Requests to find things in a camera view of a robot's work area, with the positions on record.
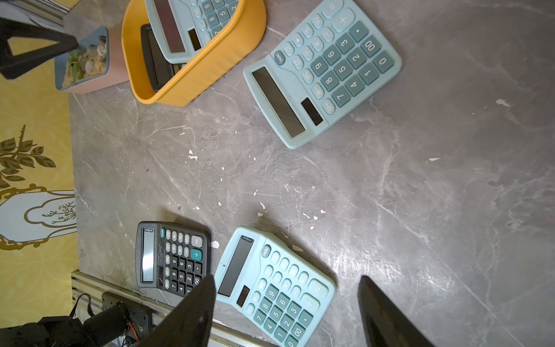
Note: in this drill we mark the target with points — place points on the blue calculator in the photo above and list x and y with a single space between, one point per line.
272 286
184 27
326 67

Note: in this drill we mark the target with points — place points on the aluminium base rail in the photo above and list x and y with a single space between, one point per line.
92 294

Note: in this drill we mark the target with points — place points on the yellow storage box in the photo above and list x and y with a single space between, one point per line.
235 41

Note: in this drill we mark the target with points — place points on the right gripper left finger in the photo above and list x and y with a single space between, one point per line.
190 323

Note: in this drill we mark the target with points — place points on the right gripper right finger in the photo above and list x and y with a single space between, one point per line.
384 324

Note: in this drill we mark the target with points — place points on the black calculator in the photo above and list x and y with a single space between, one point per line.
171 257
159 70

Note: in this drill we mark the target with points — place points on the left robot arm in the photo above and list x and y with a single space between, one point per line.
110 324

